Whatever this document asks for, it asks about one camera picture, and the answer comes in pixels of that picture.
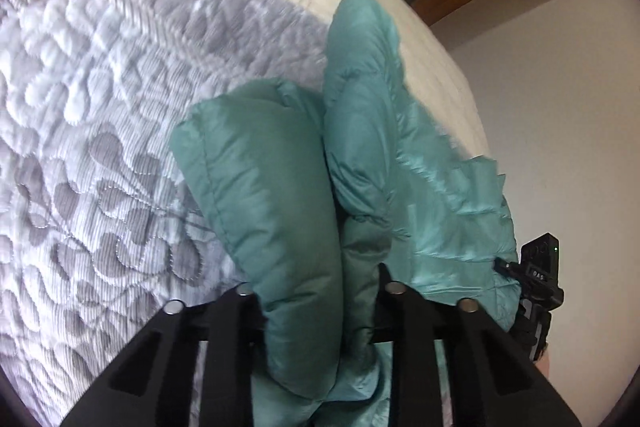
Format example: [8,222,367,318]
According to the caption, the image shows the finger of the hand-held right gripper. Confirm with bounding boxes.
[492,258,523,280]

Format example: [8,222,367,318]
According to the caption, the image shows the green puffer jacket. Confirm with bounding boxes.
[170,0,523,427]

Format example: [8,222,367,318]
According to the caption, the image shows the grey quilted leaf-print bedspread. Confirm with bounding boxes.
[0,0,496,427]

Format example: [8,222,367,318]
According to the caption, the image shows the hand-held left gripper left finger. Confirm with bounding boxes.
[60,283,264,427]

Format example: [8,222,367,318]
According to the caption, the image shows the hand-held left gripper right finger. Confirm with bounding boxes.
[371,264,581,427]

